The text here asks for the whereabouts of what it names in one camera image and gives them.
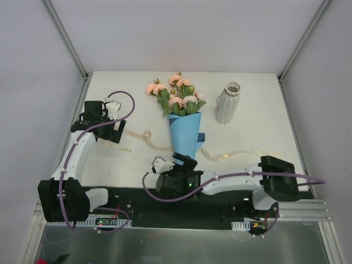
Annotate cream printed ribbon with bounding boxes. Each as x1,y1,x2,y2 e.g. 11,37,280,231
97,128,287,163

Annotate pink flower bouquet blue wrap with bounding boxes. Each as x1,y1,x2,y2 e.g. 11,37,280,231
145,71,207,159

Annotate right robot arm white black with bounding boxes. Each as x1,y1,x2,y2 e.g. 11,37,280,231
152,154,300,217

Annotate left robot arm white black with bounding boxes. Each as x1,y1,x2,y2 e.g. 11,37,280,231
38,99,126,222

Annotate white ribbed ceramic vase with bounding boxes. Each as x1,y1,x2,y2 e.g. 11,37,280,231
215,82,241,125

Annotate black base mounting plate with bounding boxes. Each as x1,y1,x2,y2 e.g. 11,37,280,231
82,186,316,230

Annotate red object bottom edge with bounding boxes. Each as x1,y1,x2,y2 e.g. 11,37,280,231
35,258,48,264

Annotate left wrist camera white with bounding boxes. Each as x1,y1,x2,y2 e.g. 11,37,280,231
105,97,122,120

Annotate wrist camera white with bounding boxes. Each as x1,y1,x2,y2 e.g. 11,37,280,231
151,156,175,175
105,97,122,120

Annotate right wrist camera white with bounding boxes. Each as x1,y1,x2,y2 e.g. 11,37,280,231
151,156,175,175

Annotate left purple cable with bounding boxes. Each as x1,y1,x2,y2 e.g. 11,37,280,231
43,90,136,243

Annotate right white cable duct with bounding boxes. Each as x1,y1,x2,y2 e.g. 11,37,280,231
231,221,251,232

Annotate white cable duct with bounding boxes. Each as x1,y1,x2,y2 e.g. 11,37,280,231
82,217,132,228
231,221,251,232

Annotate left white cable duct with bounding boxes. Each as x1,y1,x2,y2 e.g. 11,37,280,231
82,217,132,228

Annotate left aluminium frame post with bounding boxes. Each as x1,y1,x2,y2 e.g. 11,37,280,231
42,0,92,81

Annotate aluminium frame post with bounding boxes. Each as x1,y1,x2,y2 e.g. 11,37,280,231
277,0,332,83
42,0,92,81

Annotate right aluminium frame post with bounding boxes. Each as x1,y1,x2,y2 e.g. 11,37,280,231
277,0,332,83

